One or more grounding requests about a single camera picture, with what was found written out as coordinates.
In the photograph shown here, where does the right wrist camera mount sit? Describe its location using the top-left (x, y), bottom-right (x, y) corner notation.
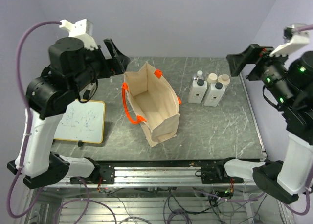
top-left (269, 23), bottom-right (313, 57)

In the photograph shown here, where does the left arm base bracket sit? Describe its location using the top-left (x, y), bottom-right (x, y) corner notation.
top-left (82, 165), bottom-right (115, 184)

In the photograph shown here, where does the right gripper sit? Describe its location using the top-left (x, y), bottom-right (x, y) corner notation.
top-left (225, 42), bottom-right (296, 106)

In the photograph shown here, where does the white bottle grey cap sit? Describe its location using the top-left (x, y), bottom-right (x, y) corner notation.
top-left (203, 82), bottom-right (225, 107)
top-left (188, 79), bottom-right (207, 104)

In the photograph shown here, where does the aluminium mounting rail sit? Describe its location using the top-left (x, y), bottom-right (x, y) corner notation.
top-left (36, 165), bottom-right (269, 185)

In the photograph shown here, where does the beige bottle wooden cap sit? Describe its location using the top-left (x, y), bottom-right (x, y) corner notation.
top-left (217, 74), bottom-right (230, 89)
top-left (206, 73), bottom-right (218, 85)

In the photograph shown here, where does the whiteboard eraser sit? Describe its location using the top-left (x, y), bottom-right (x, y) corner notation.
top-left (81, 83), bottom-right (97, 100)

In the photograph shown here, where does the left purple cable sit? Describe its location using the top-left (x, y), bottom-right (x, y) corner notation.
top-left (6, 20), bottom-right (62, 219)

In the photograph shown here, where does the beige canvas tote bag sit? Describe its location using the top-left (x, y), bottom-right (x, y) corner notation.
top-left (122, 62), bottom-right (181, 147)

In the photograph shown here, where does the small whiteboard yellow frame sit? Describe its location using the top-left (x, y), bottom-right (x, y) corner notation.
top-left (54, 100), bottom-right (106, 144)

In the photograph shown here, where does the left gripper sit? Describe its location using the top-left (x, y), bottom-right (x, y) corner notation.
top-left (70, 38), bottom-right (130, 95)

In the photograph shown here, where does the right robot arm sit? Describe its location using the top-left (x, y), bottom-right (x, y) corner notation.
top-left (215, 44), bottom-right (313, 204)

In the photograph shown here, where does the clear bottle white cap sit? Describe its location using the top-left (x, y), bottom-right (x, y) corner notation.
top-left (192, 70), bottom-right (204, 81)

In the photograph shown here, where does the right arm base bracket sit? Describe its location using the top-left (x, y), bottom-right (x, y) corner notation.
top-left (195, 157), bottom-right (244, 184)

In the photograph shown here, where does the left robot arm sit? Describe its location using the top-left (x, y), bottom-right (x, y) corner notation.
top-left (7, 37), bottom-right (130, 189)

